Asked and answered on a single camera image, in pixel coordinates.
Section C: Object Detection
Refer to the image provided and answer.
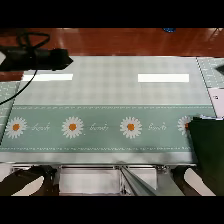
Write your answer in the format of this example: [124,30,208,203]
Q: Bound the dark green shirt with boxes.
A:
[187,114,224,197]

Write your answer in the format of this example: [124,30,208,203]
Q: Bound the white garment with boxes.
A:
[209,87,224,118]

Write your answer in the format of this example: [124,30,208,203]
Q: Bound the silver frame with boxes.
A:
[0,161,201,197]

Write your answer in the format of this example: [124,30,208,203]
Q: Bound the black cable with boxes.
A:
[0,68,39,106]

